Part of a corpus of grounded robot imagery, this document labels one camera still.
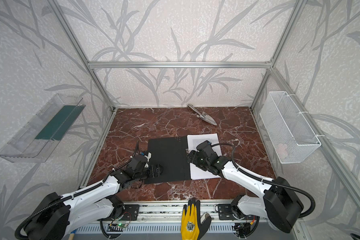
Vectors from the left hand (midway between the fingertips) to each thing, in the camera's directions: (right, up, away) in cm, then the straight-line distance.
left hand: (160, 166), depth 85 cm
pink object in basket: (+62, +12, -13) cm, 65 cm away
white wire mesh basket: (+59, +19, -23) cm, 66 cm away
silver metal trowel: (+28, +30, +30) cm, 51 cm away
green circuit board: (-16, -24, -15) cm, 32 cm away
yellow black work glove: (+19, -22, -17) cm, 34 cm away
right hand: (+17, +7, -2) cm, 19 cm away
